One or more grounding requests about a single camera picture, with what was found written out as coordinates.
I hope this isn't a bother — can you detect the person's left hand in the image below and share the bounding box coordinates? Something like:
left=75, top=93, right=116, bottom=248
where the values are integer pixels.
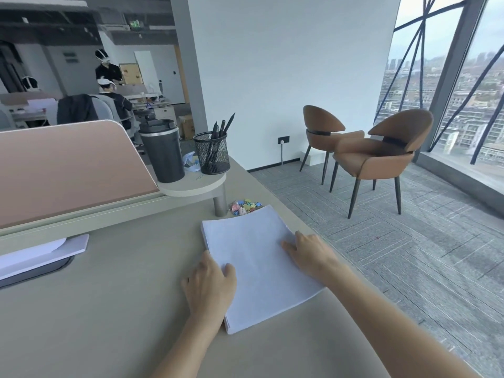
left=181, top=250, right=238, bottom=326

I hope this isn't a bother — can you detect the person's right hand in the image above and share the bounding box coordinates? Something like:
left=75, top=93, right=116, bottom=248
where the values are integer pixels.
left=281, top=231, right=344, bottom=281

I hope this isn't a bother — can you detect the white paper stack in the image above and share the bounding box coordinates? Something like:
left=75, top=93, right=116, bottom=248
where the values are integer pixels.
left=200, top=204, right=327, bottom=336

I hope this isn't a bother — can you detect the person's right forearm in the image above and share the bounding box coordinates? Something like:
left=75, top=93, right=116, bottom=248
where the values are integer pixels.
left=326, top=259, right=484, bottom=378

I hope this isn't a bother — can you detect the person's left forearm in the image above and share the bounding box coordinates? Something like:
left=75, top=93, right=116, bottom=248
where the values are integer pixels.
left=151, top=313, right=227, bottom=378

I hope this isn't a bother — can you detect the pile of colourful binder clips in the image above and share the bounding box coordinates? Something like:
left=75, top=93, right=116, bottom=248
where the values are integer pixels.
left=229, top=198, right=265, bottom=217

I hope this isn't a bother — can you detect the beige round desk shelf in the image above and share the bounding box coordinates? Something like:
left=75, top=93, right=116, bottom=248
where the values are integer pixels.
left=157, top=171, right=228, bottom=198

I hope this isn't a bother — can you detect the black mesh pen holder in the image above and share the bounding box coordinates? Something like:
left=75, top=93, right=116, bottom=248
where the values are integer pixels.
left=192, top=131, right=231, bottom=176

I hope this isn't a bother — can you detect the brown leather chair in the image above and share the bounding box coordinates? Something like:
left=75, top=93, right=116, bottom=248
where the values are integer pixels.
left=328, top=108, right=434, bottom=220
left=299, top=105, right=366, bottom=186

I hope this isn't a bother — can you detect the black travel tumbler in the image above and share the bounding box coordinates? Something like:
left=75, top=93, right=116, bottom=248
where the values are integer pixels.
left=138, top=119, right=186, bottom=184

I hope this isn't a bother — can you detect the long black pen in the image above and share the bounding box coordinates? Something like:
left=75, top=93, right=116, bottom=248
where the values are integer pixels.
left=219, top=112, right=236, bottom=139

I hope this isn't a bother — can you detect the cardboard box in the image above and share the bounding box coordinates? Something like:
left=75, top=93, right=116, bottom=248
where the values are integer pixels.
left=177, top=115, right=196, bottom=141

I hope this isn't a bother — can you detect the white flat board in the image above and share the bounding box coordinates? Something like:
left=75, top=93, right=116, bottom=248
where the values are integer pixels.
left=0, top=234, right=90, bottom=281

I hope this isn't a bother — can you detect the pink desk divider panel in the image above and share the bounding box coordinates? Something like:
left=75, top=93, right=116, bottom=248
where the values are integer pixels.
left=0, top=119, right=160, bottom=230

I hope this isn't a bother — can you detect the grey office chair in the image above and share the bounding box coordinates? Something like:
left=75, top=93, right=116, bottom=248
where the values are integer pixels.
left=90, top=94, right=133, bottom=133

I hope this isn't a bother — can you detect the brown cork board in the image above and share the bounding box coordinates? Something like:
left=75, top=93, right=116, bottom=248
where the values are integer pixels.
left=119, top=62, right=141, bottom=86

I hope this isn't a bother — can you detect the black jacket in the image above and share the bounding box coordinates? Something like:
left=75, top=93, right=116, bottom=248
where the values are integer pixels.
left=57, top=94, right=99, bottom=125

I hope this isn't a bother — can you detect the metal shelf post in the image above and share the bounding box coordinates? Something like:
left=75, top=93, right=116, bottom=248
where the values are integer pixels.
left=214, top=187, right=229, bottom=218

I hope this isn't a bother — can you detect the dark window frame pillar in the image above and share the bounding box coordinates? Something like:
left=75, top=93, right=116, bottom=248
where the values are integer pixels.
left=428, top=0, right=490, bottom=155

